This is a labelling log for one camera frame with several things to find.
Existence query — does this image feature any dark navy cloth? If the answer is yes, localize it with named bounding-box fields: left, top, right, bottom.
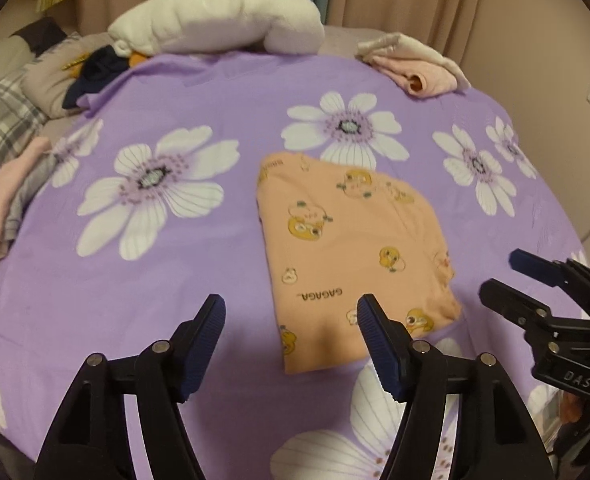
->
left=62, top=45, right=133, bottom=110

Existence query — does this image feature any grey pillow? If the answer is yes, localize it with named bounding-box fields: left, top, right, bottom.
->
left=20, top=35, right=101, bottom=120

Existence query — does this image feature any white fluffy pillow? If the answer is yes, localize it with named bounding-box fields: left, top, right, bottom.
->
left=108, top=0, right=326, bottom=58

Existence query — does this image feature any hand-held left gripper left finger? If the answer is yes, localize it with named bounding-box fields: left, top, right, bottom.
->
left=32, top=294, right=227, bottom=480

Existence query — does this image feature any pink folded garment with sleeve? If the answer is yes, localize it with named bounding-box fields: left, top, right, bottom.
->
left=370, top=55, right=458, bottom=98

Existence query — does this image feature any cream folded cloth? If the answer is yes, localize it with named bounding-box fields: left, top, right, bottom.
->
left=356, top=32, right=472, bottom=92

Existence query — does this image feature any grey plaid blanket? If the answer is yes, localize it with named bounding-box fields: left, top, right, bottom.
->
left=0, top=67, right=51, bottom=191

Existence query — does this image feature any person's right hand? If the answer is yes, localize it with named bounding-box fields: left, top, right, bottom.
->
left=559, top=389, right=584, bottom=426

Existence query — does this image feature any orange cartoon print shirt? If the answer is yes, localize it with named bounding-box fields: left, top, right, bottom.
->
left=256, top=151, right=463, bottom=376

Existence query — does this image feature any purple floral bedsheet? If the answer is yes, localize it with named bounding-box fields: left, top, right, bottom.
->
left=0, top=50, right=590, bottom=480

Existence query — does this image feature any black cushion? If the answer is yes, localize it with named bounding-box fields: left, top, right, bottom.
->
left=10, top=16, right=68, bottom=53

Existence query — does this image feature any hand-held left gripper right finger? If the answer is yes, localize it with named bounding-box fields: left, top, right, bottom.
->
left=356, top=294, right=556, bottom=480

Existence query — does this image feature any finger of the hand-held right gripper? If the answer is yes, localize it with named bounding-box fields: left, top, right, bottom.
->
left=478, top=278, right=556, bottom=332
left=509, top=248, right=590, bottom=302

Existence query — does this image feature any beige pillow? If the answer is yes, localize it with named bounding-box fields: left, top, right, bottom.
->
left=0, top=35, right=31, bottom=96

